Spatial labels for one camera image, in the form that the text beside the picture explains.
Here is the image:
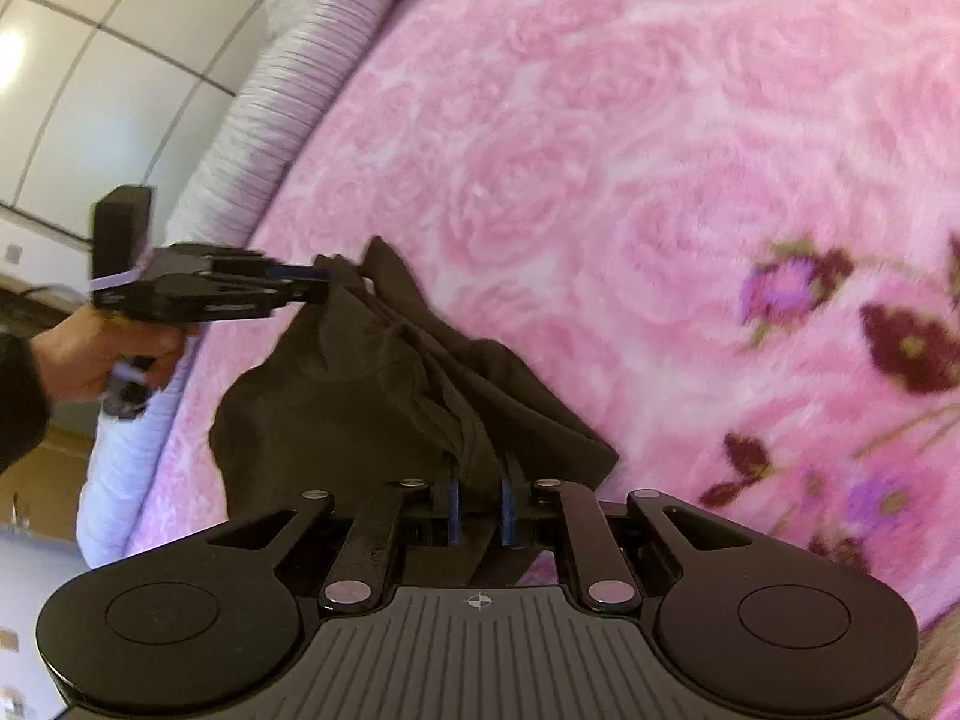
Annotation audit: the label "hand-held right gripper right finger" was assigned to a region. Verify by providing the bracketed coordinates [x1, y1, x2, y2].
[499, 454, 755, 614]

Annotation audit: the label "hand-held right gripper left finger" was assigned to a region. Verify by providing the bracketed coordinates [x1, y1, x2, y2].
[206, 463, 462, 614]

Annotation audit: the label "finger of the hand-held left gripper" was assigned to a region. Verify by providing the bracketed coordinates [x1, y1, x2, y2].
[212, 253, 332, 281]
[201, 276, 332, 317]

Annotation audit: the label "black pants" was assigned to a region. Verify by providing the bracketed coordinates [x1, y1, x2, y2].
[208, 235, 620, 587]

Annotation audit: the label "person's left forearm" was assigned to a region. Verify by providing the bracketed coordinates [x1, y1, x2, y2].
[0, 330, 55, 475]

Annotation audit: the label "person's left hand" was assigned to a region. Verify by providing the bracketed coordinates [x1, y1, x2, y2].
[31, 304, 190, 404]

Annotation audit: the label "dark countertop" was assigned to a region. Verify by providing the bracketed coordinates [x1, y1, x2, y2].
[0, 276, 95, 335]

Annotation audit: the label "wooden cabinet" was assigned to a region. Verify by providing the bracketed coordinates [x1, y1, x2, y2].
[0, 431, 100, 542]

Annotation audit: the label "pink rose-pattern blanket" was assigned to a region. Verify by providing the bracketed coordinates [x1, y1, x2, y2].
[127, 0, 960, 720]

